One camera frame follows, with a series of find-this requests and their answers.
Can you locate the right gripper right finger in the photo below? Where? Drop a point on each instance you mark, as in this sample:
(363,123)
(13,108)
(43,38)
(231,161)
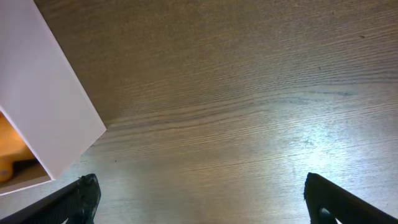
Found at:
(329,203)

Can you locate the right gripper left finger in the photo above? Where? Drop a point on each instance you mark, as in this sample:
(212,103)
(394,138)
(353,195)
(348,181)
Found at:
(75,203)

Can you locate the orange dinosaur toy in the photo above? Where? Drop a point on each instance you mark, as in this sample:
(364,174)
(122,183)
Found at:
(13,149)

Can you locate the cardboard box container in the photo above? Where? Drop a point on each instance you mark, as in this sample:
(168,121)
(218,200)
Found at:
(41,97)

